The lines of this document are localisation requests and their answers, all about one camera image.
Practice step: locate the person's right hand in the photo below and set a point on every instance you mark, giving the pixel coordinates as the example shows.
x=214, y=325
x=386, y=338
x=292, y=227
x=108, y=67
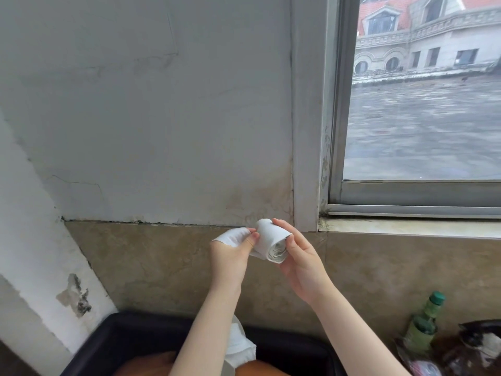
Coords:
x=303, y=272

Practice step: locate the person's left hand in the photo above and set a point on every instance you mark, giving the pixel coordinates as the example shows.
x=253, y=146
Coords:
x=227, y=264

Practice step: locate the person's right thumb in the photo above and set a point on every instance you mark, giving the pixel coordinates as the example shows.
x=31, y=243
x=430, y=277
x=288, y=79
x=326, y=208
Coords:
x=292, y=248

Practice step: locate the person's left thumb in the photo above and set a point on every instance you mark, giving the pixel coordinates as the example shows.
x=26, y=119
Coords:
x=249, y=241

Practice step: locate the white bag roll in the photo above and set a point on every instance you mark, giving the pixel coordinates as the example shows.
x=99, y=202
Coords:
x=270, y=238

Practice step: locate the person's right forearm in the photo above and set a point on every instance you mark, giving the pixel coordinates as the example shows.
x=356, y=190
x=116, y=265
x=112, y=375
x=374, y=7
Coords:
x=358, y=336

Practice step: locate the person's left forearm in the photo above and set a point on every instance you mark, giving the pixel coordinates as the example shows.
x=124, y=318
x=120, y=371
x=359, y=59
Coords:
x=205, y=332

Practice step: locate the white crumpled cloth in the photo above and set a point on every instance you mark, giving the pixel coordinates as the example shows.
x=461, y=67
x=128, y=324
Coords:
x=238, y=346

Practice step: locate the beige stone window sill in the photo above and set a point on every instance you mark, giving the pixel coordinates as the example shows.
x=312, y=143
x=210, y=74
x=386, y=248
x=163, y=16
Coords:
x=411, y=227

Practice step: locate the black plastic bin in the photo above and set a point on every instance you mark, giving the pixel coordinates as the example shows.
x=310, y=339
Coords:
x=133, y=334

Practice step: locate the short green-labelled bottle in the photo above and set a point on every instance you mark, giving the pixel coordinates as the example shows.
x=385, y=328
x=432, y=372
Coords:
x=419, y=334

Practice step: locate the tall green-capped bottle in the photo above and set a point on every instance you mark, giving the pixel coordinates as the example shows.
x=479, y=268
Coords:
x=435, y=305

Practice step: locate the orange object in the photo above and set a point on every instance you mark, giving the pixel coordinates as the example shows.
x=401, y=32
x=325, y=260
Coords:
x=146, y=366

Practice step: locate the clear plastic bag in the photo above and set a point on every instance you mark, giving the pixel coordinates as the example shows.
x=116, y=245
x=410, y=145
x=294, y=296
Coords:
x=442, y=362

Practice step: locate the black plastic packet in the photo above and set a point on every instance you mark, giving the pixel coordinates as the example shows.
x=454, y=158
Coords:
x=479, y=336

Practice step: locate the red-roofed building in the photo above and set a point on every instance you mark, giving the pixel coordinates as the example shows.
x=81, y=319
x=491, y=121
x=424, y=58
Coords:
x=422, y=39

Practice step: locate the grey metal window frame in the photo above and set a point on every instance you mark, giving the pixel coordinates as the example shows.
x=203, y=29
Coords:
x=411, y=193

